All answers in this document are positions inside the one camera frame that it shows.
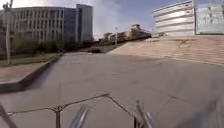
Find dark stone kerb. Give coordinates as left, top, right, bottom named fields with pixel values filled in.
left=0, top=53, right=65, bottom=94

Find row of trees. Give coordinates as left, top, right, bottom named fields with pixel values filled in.
left=9, top=31, right=68, bottom=54

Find buildings on a slope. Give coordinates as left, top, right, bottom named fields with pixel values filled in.
left=99, top=23, right=153, bottom=44

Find grey concrete pavement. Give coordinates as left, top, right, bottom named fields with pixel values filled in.
left=0, top=51, right=224, bottom=128

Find large grey windowed building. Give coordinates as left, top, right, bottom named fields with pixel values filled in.
left=0, top=3, right=94, bottom=54

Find wide stone stairs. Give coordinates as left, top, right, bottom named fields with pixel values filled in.
left=108, top=34, right=224, bottom=67

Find white lamp post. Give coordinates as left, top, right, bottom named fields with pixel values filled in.
left=2, top=0, right=14, bottom=66
left=114, top=26, right=119, bottom=47

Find glass fronted building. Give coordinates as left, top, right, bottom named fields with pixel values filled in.
left=194, top=3, right=224, bottom=36

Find dark car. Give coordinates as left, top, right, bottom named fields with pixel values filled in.
left=87, top=47, right=102, bottom=54

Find grass strip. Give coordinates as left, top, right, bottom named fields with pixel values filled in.
left=0, top=52, right=63, bottom=68

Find robot's own part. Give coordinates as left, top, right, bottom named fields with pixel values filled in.
left=69, top=105, right=89, bottom=128
left=134, top=99, right=156, bottom=128

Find white striped building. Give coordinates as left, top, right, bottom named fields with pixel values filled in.
left=152, top=0, right=196, bottom=38

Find brown paved strip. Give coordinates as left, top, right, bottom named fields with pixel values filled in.
left=0, top=62, right=48, bottom=84

